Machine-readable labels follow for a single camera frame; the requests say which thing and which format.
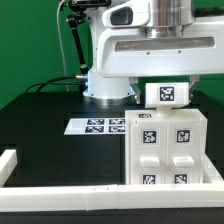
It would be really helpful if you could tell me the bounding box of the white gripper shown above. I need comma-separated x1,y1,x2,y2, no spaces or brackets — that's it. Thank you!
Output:
97,0,224,104

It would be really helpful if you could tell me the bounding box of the white cabinet top block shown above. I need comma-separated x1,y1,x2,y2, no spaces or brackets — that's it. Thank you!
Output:
145,82,189,108

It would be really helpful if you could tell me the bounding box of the white cabinet box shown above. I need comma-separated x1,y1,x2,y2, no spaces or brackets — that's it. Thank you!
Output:
125,109,207,185

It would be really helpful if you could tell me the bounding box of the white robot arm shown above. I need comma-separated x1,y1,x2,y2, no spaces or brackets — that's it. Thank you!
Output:
68,0,224,103

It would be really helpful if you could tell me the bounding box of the white U-shaped fence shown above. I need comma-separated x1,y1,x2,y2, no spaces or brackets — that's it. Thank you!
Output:
0,149,224,212

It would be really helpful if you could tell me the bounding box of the black cable bundle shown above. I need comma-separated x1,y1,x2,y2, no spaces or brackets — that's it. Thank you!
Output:
25,75,89,94

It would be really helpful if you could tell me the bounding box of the white marker base plate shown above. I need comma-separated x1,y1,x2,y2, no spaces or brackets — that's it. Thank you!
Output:
64,118,125,135

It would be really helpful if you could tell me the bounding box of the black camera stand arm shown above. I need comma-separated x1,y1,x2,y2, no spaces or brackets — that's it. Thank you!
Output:
65,0,112,78

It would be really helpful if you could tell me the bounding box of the grey hanging cable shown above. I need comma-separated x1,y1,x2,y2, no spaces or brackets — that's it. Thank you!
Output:
56,0,70,93

